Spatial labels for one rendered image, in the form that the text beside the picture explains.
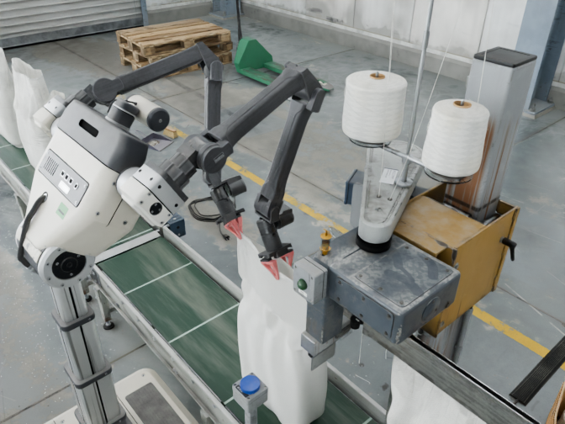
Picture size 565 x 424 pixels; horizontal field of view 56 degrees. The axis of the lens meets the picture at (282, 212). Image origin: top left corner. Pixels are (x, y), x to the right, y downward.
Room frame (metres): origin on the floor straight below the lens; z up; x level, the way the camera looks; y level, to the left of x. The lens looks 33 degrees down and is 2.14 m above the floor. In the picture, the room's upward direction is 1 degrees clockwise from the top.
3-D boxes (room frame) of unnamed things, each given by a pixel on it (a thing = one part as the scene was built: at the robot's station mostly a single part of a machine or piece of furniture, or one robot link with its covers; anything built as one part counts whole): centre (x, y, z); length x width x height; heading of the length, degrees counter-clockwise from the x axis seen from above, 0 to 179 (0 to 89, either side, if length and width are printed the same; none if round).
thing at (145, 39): (6.90, 1.42, 0.36); 1.20 x 0.82 x 0.14; 127
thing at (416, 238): (1.17, -0.34, 1.26); 0.22 x 0.05 x 0.16; 41
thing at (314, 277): (1.02, -0.07, 1.29); 0.08 x 0.05 x 0.09; 41
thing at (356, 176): (1.53, -0.25, 1.25); 0.10 x 0.08 x 0.12; 156
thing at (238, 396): (1.06, 0.09, 0.81); 0.08 x 0.08 x 0.06; 41
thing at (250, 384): (1.06, 0.09, 0.84); 0.06 x 0.06 x 0.02
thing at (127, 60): (6.93, 1.42, 0.07); 1.20 x 0.82 x 0.14; 129
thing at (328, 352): (1.06, -0.11, 0.98); 0.09 x 0.05 x 0.05; 131
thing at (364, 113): (1.38, -0.25, 1.61); 0.17 x 0.17 x 0.17
